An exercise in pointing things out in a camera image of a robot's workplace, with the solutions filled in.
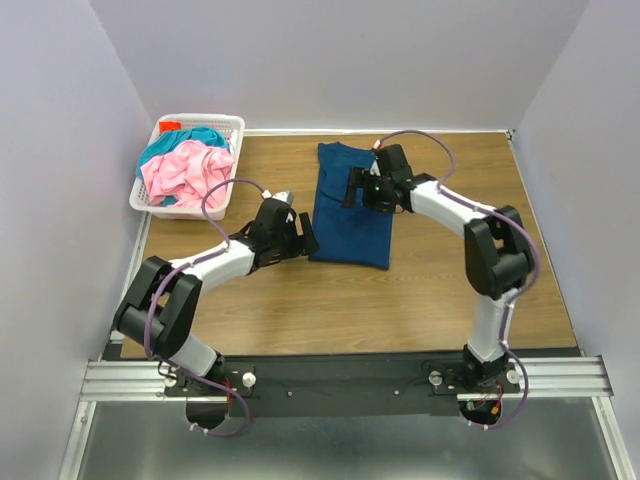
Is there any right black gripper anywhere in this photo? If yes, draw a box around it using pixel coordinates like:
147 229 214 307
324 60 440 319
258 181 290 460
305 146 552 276
339 167 394 214

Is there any dark blue t shirt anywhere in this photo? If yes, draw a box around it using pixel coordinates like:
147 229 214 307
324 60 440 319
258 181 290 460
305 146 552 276
309 142 393 270

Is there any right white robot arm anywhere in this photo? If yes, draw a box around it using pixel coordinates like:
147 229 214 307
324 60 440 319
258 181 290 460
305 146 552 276
342 143 539 392

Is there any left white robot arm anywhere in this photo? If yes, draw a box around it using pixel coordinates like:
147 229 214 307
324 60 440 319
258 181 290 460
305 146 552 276
113 196 319 395

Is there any pink t shirt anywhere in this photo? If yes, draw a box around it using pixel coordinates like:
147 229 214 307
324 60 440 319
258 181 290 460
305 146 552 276
141 140 235 209

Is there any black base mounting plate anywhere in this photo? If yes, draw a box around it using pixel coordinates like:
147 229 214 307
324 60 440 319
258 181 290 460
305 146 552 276
165 351 521 428

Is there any teal t shirt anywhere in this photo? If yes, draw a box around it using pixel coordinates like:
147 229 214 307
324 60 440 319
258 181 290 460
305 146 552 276
136 126 232 209

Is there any orange cloth in basket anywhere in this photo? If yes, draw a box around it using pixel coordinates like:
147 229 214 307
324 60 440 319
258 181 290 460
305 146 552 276
158 120 182 135

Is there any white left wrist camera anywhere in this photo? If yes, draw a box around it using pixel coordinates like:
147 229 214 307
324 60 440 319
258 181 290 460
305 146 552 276
261 190 294 205

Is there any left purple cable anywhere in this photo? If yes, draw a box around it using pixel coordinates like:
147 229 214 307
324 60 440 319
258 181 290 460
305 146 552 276
142 177 274 437

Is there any purple cable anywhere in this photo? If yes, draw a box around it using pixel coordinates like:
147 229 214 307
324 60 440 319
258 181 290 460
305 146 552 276
142 177 274 437
372 129 543 432

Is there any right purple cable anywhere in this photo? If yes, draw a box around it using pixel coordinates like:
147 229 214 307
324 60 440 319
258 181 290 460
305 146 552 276
372 129 543 432

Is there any aluminium frame rail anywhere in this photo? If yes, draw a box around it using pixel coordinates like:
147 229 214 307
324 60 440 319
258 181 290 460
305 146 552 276
59 357 636 479

